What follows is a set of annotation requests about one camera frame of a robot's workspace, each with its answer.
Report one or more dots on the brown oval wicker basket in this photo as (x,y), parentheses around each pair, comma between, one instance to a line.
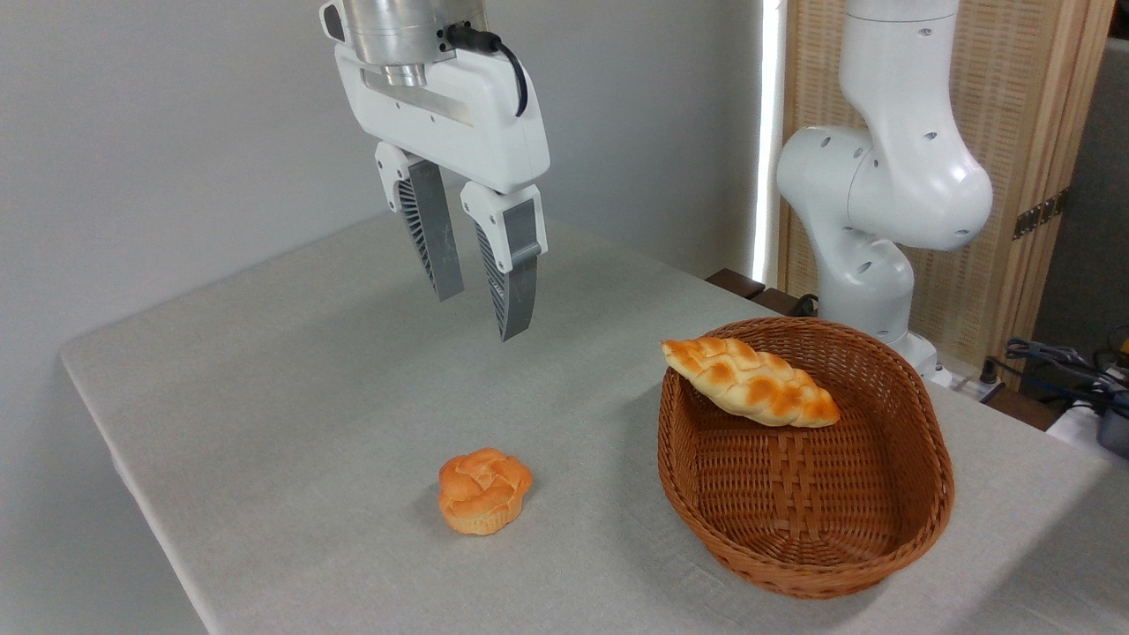
(794,511)

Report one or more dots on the long braided bread loaf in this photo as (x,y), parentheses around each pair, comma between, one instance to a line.
(750,379)

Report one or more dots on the wooden folding screen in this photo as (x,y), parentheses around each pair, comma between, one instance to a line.
(1014,106)

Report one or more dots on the round knotted bread bun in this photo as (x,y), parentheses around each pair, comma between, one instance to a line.
(483,489)

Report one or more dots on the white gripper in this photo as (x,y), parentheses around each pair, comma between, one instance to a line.
(476,123)

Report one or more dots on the dark brown wooden furniture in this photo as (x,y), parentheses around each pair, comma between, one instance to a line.
(745,284)

